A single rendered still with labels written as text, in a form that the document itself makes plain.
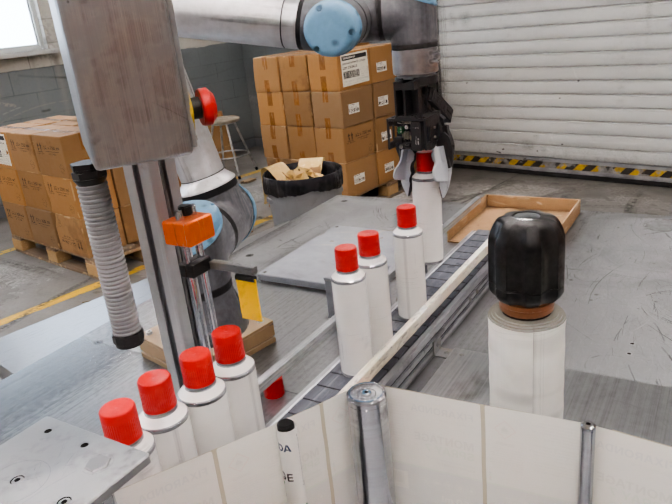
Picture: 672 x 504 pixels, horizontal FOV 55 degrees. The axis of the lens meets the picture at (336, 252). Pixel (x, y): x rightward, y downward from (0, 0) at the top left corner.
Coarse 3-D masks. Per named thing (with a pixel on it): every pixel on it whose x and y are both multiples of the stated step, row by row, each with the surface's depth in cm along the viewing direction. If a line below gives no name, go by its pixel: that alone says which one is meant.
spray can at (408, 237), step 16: (400, 208) 107; (400, 224) 108; (416, 224) 108; (400, 240) 108; (416, 240) 108; (400, 256) 109; (416, 256) 109; (400, 272) 110; (416, 272) 110; (400, 288) 112; (416, 288) 111; (400, 304) 113; (416, 304) 112
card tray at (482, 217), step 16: (480, 208) 180; (496, 208) 182; (512, 208) 181; (528, 208) 179; (544, 208) 176; (560, 208) 174; (576, 208) 167; (464, 224) 170; (480, 224) 171; (448, 240) 162
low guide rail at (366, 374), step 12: (480, 252) 131; (468, 264) 125; (456, 276) 121; (444, 288) 116; (432, 300) 112; (420, 312) 108; (432, 312) 112; (408, 324) 104; (420, 324) 107; (396, 336) 101; (408, 336) 104; (384, 348) 98; (396, 348) 100; (372, 360) 95; (384, 360) 97; (360, 372) 92; (372, 372) 94; (348, 384) 90
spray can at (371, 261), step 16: (368, 240) 96; (368, 256) 97; (384, 256) 99; (368, 272) 97; (384, 272) 98; (368, 288) 98; (384, 288) 98; (368, 304) 99; (384, 304) 99; (384, 320) 100; (384, 336) 101
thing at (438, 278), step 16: (480, 240) 147; (464, 256) 139; (448, 272) 132; (432, 288) 125; (448, 304) 119; (400, 320) 114; (432, 320) 113; (416, 336) 108; (400, 352) 103; (336, 368) 101; (384, 368) 99; (320, 384) 97; (336, 384) 96; (304, 400) 93; (320, 400) 93; (288, 416) 90
